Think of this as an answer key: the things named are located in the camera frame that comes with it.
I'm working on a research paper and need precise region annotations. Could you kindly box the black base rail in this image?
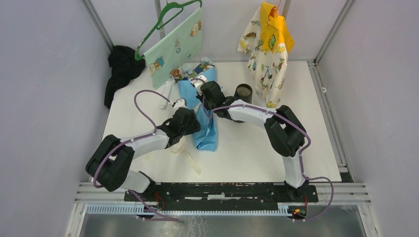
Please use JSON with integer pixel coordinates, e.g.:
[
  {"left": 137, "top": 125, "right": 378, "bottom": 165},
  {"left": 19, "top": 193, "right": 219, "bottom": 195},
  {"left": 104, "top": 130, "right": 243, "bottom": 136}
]
[{"left": 124, "top": 183, "right": 319, "bottom": 211}]

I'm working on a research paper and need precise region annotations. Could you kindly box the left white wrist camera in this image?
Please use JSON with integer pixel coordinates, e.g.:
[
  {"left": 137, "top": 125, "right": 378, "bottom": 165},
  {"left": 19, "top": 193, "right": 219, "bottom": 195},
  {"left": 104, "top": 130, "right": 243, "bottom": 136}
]
[{"left": 170, "top": 98, "right": 187, "bottom": 112}]

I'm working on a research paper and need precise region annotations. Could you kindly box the yellow patterned child shirt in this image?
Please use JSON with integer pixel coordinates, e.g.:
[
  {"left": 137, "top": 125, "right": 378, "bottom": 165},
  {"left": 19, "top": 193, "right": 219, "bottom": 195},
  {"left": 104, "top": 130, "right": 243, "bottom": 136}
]
[{"left": 237, "top": 2, "right": 294, "bottom": 108}]

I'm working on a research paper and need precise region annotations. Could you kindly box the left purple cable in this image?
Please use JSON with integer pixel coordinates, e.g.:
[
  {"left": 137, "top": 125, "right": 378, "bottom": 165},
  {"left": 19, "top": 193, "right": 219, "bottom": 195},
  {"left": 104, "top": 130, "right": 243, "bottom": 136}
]
[{"left": 92, "top": 89, "right": 181, "bottom": 222}]

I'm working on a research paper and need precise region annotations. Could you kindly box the black vase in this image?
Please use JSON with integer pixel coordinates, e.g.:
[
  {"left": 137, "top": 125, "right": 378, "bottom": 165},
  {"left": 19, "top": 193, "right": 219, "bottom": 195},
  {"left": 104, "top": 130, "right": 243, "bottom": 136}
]
[{"left": 234, "top": 83, "right": 253, "bottom": 108}]

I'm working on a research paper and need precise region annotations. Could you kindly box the green clothes hanger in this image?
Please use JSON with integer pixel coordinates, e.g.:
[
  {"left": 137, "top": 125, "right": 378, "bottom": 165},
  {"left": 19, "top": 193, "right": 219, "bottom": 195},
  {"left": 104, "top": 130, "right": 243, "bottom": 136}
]
[{"left": 134, "top": 0, "right": 203, "bottom": 61}]

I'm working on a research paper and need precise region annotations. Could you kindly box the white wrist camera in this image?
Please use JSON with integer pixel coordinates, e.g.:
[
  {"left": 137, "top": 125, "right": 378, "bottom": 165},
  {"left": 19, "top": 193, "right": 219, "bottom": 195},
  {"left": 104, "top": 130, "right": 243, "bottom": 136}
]
[
  {"left": 170, "top": 98, "right": 187, "bottom": 112},
  {"left": 190, "top": 75, "right": 208, "bottom": 88}
]

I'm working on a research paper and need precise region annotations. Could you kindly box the blue wrapping paper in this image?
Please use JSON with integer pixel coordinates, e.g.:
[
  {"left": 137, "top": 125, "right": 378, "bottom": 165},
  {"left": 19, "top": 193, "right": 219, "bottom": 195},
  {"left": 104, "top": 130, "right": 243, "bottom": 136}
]
[{"left": 177, "top": 67, "right": 218, "bottom": 152}]

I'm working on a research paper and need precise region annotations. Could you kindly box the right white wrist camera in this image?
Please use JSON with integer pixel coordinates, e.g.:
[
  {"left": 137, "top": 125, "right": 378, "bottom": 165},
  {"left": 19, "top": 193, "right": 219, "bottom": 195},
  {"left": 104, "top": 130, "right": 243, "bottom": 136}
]
[{"left": 190, "top": 75, "right": 208, "bottom": 88}]

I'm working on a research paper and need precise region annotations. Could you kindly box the green cartoon cloth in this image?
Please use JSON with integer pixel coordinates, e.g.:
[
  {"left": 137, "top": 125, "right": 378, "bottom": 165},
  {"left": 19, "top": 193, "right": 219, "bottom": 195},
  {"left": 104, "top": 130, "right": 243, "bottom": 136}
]
[{"left": 144, "top": 7, "right": 203, "bottom": 89}]

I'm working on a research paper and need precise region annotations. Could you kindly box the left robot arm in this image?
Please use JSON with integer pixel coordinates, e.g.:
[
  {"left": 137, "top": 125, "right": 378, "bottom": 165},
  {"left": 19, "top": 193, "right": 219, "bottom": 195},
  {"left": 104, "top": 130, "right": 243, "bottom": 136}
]
[{"left": 85, "top": 107, "right": 200, "bottom": 201}]

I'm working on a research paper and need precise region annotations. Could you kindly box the purple cable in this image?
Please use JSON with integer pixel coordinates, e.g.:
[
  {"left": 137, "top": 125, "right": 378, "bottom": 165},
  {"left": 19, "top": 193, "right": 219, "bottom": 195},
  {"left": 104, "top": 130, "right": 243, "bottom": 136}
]
[
  {"left": 190, "top": 77, "right": 335, "bottom": 222},
  {"left": 92, "top": 89, "right": 181, "bottom": 222}
]

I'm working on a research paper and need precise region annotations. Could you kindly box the black cloth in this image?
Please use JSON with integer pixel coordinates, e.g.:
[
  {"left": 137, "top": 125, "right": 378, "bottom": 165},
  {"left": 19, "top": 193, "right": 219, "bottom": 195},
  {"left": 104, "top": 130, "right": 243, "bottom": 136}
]
[{"left": 104, "top": 45, "right": 145, "bottom": 109}]

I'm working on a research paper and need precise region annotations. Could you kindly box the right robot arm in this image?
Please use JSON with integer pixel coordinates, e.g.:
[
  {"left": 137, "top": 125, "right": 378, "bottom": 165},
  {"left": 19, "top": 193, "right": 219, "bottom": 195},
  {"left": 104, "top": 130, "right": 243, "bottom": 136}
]
[{"left": 190, "top": 78, "right": 311, "bottom": 201}]

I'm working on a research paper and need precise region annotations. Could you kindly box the cream ribbon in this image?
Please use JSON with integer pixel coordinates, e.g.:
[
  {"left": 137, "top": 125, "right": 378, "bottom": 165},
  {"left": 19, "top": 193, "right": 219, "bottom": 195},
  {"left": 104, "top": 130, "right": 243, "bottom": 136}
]
[{"left": 170, "top": 137, "right": 202, "bottom": 176}]

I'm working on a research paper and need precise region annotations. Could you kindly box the flower bunch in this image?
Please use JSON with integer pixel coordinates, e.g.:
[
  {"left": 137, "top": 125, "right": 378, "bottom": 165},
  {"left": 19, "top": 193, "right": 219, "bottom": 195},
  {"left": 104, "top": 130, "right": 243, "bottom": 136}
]
[{"left": 169, "top": 57, "right": 215, "bottom": 81}]

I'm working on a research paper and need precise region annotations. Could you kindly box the white plastic strip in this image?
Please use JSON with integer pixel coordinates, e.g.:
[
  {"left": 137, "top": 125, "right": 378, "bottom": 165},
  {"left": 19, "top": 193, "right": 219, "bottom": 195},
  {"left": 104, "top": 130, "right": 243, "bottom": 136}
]
[{"left": 159, "top": 78, "right": 175, "bottom": 110}]

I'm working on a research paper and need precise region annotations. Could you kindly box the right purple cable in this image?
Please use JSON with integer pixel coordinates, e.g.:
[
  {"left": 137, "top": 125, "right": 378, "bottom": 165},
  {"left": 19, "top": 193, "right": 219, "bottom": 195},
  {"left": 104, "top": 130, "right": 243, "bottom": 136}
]
[{"left": 190, "top": 77, "right": 335, "bottom": 222}]

